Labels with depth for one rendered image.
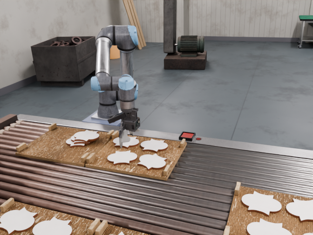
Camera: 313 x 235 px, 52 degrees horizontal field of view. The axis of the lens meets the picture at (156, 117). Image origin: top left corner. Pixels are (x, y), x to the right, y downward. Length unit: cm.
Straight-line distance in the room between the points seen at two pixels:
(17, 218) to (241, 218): 82
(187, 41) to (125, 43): 502
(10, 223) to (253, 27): 924
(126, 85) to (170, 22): 553
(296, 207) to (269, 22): 884
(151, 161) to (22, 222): 61
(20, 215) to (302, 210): 103
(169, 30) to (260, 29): 368
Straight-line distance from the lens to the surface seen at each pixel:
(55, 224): 126
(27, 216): 134
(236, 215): 126
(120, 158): 158
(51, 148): 180
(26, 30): 670
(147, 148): 165
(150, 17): 1007
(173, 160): 156
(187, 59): 676
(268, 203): 132
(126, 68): 207
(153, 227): 122
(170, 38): 703
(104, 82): 168
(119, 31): 195
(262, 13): 995
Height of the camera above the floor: 173
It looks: 23 degrees down
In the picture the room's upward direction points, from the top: 2 degrees counter-clockwise
